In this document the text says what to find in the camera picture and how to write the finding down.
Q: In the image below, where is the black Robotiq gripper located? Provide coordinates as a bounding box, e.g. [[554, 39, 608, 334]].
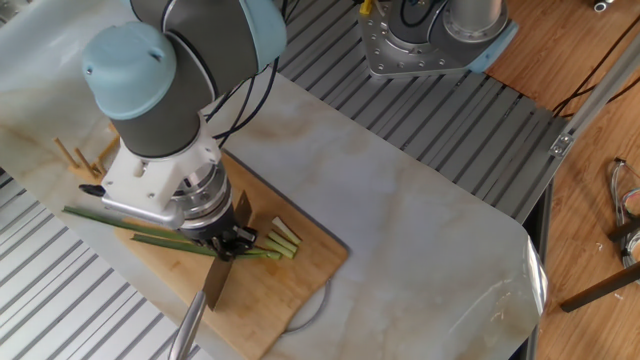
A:
[[184, 196, 259, 263]]

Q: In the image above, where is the steel kitchen knife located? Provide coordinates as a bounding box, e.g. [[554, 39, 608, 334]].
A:
[[168, 192, 253, 360]]

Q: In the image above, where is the short green garlic piece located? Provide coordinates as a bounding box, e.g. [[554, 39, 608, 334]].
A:
[[264, 238, 296, 262]]

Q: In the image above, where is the green garlic stalk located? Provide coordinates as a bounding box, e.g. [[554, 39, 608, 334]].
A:
[[62, 205, 285, 263]]

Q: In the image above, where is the bamboo cutting board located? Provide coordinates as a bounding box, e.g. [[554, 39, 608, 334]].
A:
[[112, 160, 351, 359]]

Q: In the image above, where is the wooden slotted rack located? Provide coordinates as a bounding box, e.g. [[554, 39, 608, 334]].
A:
[[53, 138, 119, 187]]

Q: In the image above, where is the white marble pattern mat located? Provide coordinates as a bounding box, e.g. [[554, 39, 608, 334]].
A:
[[0, 0, 549, 360]]

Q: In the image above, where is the black bar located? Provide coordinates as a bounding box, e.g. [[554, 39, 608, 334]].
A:
[[559, 266, 640, 314]]

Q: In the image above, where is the metal wire board loop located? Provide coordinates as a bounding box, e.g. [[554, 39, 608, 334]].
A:
[[288, 280, 333, 331]]

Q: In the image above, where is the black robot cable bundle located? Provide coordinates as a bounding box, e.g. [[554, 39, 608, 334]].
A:
[[205, 55, 283, 143]]

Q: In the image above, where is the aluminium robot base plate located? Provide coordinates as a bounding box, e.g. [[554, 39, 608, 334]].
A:
[[361, 12, 473, 80]]

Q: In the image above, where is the black floor cable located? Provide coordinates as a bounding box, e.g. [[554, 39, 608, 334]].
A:
[[553, 38, 640, 117]]

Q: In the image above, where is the aluminium frame post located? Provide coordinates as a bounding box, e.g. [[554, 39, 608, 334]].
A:
[[548, 58, 640, 157]]

